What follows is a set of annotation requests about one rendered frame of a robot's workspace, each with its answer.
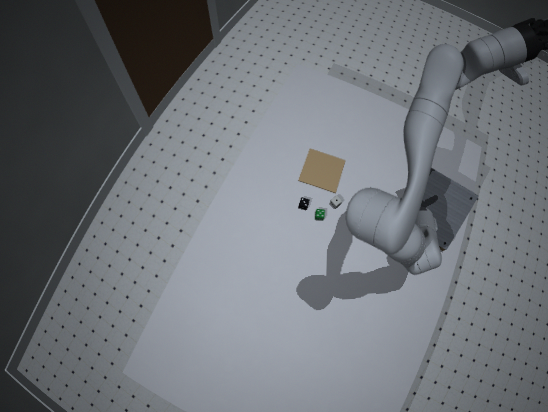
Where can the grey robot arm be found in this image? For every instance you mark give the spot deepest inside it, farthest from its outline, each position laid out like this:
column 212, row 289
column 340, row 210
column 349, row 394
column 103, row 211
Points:
column 386, row 221

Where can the tan flat mat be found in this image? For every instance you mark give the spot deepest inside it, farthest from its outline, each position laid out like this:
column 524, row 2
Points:
column 322, row 170

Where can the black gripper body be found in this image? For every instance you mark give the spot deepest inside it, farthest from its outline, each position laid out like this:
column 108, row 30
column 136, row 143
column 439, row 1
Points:
column 534, row 43

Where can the grey die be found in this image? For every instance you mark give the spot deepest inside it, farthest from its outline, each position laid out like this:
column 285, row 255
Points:
column 336, row 201

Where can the black die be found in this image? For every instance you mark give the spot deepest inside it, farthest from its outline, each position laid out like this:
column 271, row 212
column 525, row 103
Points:
column 303, row 203

